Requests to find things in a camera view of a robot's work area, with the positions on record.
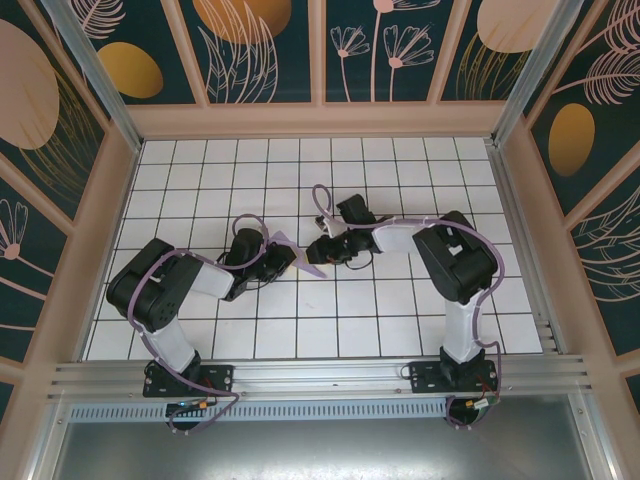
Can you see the purple square paper sheet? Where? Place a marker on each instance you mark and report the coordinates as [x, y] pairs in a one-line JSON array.
[[312, 270]]

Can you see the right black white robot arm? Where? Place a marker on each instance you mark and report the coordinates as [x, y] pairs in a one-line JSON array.
[[455, 260]]

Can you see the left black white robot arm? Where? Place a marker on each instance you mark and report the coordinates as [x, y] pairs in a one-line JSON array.
[[150, 295]]

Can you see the grey metal sheet panel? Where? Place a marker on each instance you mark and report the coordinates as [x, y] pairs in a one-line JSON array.
[[320, 450]]

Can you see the small circuit board with connector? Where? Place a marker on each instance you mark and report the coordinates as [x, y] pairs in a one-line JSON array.
[[477, 405], [192, 406]]

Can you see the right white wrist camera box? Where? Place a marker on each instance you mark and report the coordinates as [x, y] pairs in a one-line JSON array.
[[330, 226]]

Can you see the long aluminium mounting rail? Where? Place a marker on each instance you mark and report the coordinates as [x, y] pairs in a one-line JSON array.
[[320, 375]]

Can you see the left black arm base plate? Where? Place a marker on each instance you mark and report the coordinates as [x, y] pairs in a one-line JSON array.
[[220, 375]]

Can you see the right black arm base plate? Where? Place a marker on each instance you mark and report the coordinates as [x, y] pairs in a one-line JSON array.
[[425, 380]]

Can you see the aluminium side rail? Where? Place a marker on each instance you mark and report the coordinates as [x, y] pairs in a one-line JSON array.
[[520, 240]]

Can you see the aluminium corner post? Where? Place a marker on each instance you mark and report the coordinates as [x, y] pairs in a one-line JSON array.
[[535, 65], [90, 65]]

